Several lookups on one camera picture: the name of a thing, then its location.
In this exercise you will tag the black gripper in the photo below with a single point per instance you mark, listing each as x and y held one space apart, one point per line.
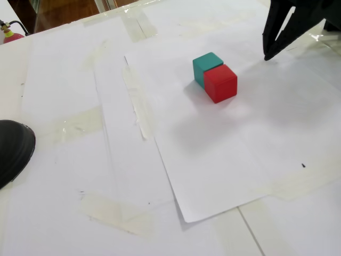
277 24

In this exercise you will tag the red cube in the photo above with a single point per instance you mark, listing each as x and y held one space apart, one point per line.
221 85

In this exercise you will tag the teal blue cube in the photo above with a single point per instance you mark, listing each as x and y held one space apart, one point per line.
203 66

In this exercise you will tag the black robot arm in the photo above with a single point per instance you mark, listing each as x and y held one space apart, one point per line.
333 25

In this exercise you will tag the beige masking tape strip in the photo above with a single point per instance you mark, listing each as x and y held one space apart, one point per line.
114 213
94 54
138 106
72 125
138 25

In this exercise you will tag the white paper sheet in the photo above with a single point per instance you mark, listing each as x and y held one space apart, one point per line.
138 173
226 160

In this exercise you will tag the brown wooden cabinet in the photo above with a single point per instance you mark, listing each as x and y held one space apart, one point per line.
66 13

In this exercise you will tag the red fire extinguisher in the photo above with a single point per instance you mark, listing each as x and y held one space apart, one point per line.
14 37

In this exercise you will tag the black round dome base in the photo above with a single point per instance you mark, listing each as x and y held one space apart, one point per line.
13 152

